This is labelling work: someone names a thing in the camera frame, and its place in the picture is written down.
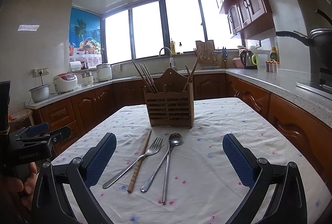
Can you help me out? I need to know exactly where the wooden chopstick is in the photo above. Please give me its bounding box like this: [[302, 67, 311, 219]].
[[132, 61, 153, 93], [140, 63, 156, 93], [143, 63, 158, 93], [127, 130, 152, 194], [188, 52, 201, 82]]

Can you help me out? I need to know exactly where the person's left hand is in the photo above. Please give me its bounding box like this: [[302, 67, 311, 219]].
[[1, 162, 38, 213]]

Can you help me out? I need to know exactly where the metal inner pot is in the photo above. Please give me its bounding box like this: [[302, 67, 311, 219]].
[[29, 84, 50, 103]]

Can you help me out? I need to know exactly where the red white rice cooker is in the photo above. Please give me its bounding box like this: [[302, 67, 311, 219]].
[[53, 73, 78, 94]]

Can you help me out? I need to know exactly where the wooden chopstick on table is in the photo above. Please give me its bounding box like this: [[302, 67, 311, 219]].
[[127, 130, 152, 194]]

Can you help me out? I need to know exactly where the white floral tablecloth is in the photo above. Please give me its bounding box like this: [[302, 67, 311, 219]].
[[53, 98, 331, 223]]

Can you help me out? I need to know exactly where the tropical fruit poster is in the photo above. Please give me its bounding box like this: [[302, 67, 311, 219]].
[[69, 7, 102, 67]]

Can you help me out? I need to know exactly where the steel chopstick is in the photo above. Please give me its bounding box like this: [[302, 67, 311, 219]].
[[161, 145, 172, 205]]

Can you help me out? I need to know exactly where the steel spoon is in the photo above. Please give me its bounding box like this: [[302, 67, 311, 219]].
[[140, 133, 182, 192]]

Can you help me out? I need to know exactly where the steel fork left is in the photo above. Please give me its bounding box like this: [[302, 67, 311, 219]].
[[103, 137, 163, 189]]

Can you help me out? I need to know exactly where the pink spice jar set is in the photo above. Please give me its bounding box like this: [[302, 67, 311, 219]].
[[265, 61, 280, 73]]

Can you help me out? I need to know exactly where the yellow oil bottle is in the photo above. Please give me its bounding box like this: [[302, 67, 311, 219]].
[[270, 47, 278, 62]]

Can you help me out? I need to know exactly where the wooden utensil holder box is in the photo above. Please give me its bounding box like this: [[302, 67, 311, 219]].
[[143, 68, 194, 128]]

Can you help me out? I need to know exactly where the steel electric kettle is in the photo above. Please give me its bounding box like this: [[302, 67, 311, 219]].
[[240, 49, 257, 69]]

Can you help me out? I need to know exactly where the chrome sink faucet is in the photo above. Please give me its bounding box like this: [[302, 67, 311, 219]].
[[158, 46, 176, 69]]

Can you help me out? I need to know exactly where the yellow dish soap bottle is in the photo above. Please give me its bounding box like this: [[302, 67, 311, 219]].
[[170, 40, 177, 55]]

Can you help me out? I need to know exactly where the wall power socket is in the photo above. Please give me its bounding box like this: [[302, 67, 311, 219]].
[[32, 67, 50, 77]]

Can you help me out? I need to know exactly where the green handled cup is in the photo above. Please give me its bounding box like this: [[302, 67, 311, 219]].
[[251, 54, 259, 66]]

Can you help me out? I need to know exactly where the black pan handle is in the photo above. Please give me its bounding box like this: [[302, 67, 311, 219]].
[[276, 31, 314, 47]]

